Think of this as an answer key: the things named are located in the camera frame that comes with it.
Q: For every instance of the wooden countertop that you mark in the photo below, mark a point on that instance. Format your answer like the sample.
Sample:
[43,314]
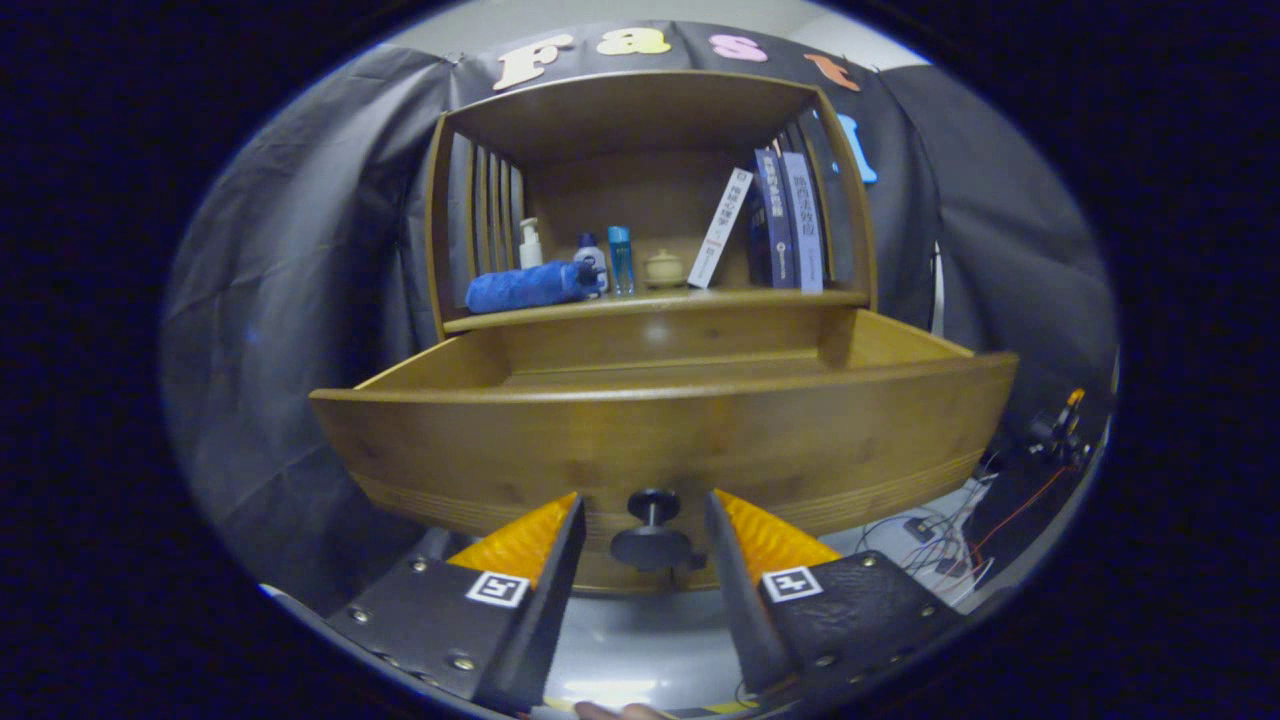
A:
[660,300]

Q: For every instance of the white book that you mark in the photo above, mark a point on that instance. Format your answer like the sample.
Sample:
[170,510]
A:
[720,230]

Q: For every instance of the wooden cabinet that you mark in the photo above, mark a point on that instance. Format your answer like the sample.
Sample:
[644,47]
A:
[640,110]

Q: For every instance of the clear blue bottle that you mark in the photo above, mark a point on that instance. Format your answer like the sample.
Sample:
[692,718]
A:
[620,262]

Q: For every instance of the wooden drawer with black knob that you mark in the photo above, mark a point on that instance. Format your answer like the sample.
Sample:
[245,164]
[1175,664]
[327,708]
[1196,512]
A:
[700,440]

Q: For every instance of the white pump bottle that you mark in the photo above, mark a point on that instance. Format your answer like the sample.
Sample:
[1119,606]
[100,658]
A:
[531,250]

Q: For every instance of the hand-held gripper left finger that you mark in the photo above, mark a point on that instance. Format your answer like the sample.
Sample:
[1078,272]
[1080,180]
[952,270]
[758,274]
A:
[550,610]

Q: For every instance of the black device with orange tip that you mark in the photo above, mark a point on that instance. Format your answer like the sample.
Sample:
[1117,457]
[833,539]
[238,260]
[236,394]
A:
[1050,430]

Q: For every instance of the white bottle with blue cap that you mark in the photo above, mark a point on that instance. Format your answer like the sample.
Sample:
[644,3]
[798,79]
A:
[592,258]

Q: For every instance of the black floor case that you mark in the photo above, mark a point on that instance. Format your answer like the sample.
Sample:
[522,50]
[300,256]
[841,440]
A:
[1030,520]

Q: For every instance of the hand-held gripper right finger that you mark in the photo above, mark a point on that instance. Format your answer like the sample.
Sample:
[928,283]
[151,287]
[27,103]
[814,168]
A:
[740,610]

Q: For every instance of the beige lidded teacup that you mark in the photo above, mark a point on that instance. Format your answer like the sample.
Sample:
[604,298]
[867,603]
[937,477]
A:
[664,270]

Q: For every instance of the lavender book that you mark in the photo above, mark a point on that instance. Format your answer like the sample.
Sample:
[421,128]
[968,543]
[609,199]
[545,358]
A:
[805,225]

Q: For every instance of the folded blue towel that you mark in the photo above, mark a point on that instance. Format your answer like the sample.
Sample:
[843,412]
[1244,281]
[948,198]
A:
[525,287]

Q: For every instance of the dark blue book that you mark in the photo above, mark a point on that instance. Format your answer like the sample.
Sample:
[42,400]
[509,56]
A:
[775,225]

